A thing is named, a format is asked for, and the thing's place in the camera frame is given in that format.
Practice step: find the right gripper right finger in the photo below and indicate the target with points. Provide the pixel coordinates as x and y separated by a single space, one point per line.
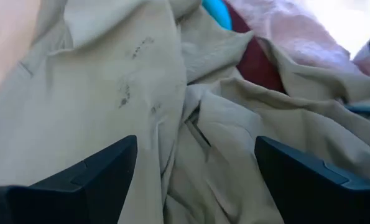
312 199

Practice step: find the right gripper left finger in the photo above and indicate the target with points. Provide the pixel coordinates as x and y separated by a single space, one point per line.
79 199

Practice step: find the grey blue cloth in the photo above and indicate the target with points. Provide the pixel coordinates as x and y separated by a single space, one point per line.
368 109

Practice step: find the maroon garment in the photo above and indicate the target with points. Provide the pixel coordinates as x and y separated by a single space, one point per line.
256 68

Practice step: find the pale lilac pink shirt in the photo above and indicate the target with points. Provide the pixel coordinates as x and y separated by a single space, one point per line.
296 37

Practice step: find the teal garment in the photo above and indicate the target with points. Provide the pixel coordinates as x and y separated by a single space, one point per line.
217 12

